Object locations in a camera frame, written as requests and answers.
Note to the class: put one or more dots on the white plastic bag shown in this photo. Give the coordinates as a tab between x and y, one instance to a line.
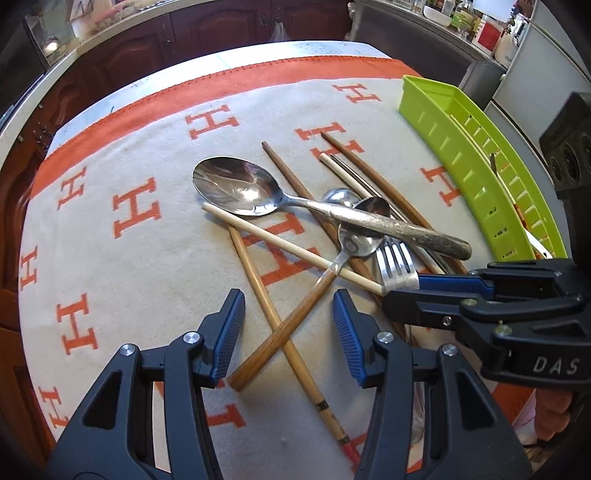
279	32

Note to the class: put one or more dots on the red label container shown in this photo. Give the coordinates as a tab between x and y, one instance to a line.
487	33

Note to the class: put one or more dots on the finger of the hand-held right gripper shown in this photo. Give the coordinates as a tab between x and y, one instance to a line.
415	309
448	282

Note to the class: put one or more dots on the bamboo chopstick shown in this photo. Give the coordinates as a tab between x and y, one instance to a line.
277	323

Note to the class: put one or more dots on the light patterned tablecloth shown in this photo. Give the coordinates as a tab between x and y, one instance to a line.
300	50

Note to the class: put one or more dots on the steel chopstick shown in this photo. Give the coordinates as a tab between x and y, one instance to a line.
355	177

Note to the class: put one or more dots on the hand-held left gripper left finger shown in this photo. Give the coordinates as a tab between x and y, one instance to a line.
228	337

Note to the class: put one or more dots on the grey refrigerator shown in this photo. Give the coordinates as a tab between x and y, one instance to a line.
545	55

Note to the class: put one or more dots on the orange printed blanket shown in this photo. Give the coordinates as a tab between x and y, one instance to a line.
138	152

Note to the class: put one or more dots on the dark brown wooden chopstick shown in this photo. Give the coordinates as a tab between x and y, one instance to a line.
286	170
369	170

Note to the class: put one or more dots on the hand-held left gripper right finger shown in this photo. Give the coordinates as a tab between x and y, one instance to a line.
351	341

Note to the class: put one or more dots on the white bowl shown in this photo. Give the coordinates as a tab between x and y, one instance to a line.
438	14

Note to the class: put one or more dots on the clear bottle green label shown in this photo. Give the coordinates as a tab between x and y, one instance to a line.
463	21

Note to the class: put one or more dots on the large steel spoon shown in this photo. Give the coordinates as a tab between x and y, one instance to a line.
231	182

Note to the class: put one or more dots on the steel fork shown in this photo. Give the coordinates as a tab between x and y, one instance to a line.
392	263

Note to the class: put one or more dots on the green plastic tray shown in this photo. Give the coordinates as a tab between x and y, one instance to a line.
443	134

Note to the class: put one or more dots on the person's right hand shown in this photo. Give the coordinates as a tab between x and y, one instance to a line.
554	415

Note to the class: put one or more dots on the steel cabinet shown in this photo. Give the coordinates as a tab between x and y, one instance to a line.
415	50

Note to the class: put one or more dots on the white red-patterned chopstick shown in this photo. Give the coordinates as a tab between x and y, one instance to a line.
277	240
341	173
538	240

